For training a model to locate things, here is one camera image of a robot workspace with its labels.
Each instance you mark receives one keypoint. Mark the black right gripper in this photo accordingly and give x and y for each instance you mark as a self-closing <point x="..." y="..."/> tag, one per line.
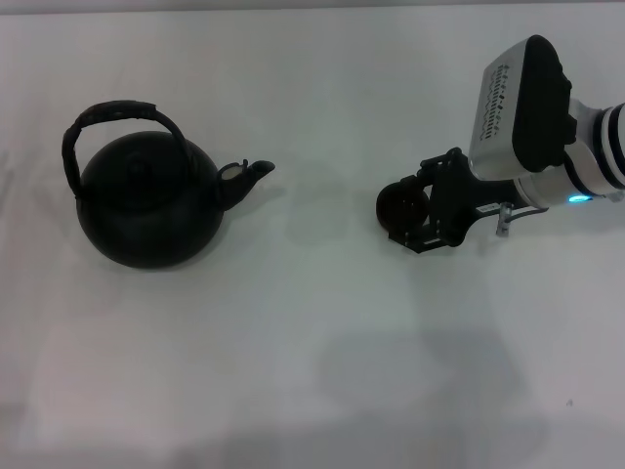
<point x="459" y="195"/>

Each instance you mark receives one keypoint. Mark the small dark teacup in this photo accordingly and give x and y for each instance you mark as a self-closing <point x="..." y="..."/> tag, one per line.
<point x="400" y="205"/>

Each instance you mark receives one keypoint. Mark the black round teapot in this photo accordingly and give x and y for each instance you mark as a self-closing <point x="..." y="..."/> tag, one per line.
<point x="146" y="229"/>

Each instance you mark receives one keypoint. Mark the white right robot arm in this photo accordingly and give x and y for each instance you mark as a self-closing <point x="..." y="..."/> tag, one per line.
<point x="595" y="161"/>

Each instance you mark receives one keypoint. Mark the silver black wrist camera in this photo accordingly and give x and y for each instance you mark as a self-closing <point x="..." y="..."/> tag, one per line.
<point x="532" y="107"/>

